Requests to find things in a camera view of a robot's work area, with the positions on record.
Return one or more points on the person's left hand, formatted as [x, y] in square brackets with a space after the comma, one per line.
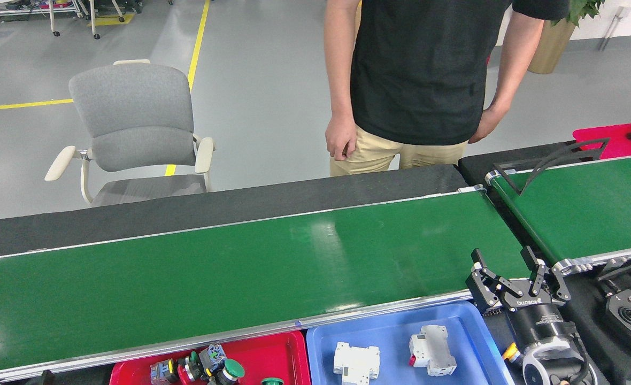
[485, 125]

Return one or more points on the person's right hand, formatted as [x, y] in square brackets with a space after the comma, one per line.
[341, 136]

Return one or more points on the white wall socket conduit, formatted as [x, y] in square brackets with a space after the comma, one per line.
[623, 10]

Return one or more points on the white wheeled rack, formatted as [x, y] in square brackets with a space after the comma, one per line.
[94, 24]
[53, 21]

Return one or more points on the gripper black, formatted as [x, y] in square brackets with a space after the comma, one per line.
[535, 321]

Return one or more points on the white circuit breaker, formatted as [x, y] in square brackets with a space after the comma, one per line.
[355, 362]
[433, 347]

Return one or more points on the grey office chair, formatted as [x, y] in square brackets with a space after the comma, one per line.
[131, 107]

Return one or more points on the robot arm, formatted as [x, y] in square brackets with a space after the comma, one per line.
[553, 363]

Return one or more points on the red plastic tray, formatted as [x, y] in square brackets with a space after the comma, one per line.
[272, 355]

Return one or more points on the person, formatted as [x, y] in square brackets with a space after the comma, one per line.
[422, 80]

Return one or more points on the person's left forearm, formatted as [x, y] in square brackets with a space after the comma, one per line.
[503, 80]

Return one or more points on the person's right forearm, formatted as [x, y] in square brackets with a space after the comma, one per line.
[339, 69]

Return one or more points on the black triangular guide frame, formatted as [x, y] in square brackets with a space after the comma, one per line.
[508, 182]

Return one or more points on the red plastic bin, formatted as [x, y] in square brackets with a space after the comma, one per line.
[604, 139]

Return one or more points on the blue plastic tray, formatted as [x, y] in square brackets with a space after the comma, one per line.
[390, 331]

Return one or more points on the long green conveyor belt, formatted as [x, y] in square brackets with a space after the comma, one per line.
[214, 278]

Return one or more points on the short green conveyor belt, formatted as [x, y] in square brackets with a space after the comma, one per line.
[588, 208]

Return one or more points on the potted plant tan pot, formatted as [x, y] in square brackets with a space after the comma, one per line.
[551, 48]

